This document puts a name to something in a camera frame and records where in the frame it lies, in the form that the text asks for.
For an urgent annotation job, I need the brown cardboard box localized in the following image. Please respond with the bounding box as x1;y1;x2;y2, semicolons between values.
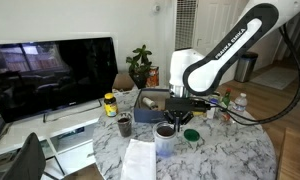
112;73;135;91

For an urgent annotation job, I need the flat screen television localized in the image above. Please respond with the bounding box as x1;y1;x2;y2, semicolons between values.
0;37;118;123

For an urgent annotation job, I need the white bottle blue cap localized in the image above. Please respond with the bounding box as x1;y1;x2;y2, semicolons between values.
207;98;218;119

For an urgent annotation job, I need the black chair back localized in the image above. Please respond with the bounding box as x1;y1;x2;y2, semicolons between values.
0;133;46;180

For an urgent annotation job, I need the orange snack box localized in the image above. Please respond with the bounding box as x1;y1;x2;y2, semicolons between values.
146;66;159;87

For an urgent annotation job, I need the green glass bottle red cap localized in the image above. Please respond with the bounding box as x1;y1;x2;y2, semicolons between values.
222;88;231;107

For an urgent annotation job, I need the clear water bottle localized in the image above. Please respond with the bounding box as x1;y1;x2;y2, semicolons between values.
232;93;247;118

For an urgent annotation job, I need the green potted plant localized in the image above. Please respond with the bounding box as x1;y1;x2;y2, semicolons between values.
126;45;152;89

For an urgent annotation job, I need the clear plastic cup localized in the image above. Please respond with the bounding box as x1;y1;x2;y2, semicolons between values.
153;121;176;157

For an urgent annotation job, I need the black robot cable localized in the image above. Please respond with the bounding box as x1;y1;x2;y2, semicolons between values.
203;24;300;127

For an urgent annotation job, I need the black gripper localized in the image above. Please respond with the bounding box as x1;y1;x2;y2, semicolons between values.
164;98;210;132

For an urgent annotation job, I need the yellow lid vitamin bottle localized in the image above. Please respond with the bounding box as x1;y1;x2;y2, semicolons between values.
104;93;118;117

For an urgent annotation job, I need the white tv stand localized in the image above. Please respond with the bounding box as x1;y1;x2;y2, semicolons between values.
0;100;104;179

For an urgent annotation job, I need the blue cardboard box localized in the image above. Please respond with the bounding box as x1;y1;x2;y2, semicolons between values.
133;88;170;123

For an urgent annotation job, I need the white folded paper napkin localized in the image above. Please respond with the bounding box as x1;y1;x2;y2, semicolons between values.
120;139;156;180

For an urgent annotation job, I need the green round lid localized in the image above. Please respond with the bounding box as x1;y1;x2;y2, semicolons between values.
184;129;200;142

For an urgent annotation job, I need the silver trash can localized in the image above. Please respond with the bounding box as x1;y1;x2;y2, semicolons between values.
234;52;258;82

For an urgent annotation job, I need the white tube in box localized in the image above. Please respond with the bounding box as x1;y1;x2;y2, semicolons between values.
142;97;156;108

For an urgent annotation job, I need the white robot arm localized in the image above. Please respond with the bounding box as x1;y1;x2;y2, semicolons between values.
164;0;300;131

